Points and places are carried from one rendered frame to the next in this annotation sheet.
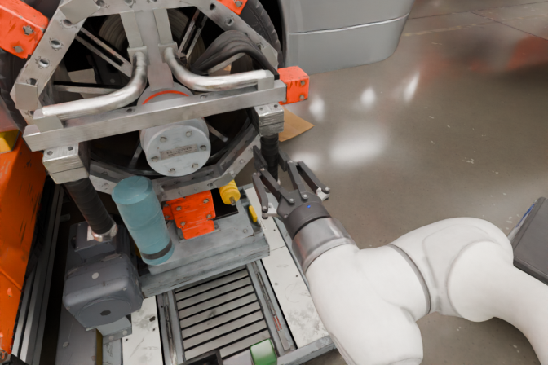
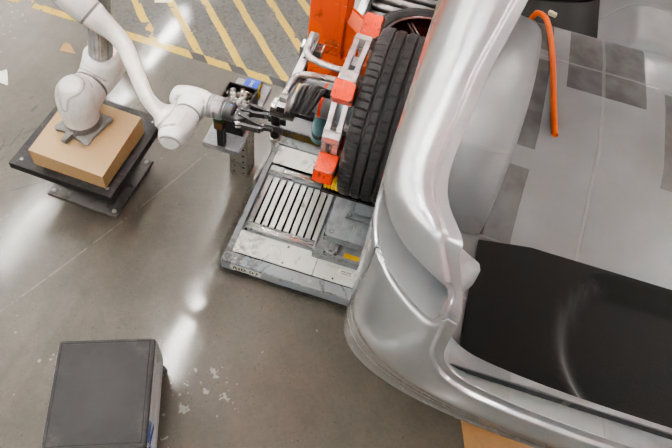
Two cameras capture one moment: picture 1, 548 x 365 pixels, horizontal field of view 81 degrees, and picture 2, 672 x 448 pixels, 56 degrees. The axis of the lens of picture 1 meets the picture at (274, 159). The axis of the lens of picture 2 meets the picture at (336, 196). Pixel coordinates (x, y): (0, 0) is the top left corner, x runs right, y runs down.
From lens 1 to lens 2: 2.40 m
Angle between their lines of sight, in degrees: 71
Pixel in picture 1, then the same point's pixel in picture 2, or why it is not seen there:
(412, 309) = (178, 99)
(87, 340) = not seen: hidden behind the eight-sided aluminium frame
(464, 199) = not seen: outside the picture
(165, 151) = not seen: hidden behind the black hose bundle
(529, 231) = (143, 378)
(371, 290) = (190, 91)
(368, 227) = (278, 368)
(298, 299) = (267, 250)
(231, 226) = (343, 225)
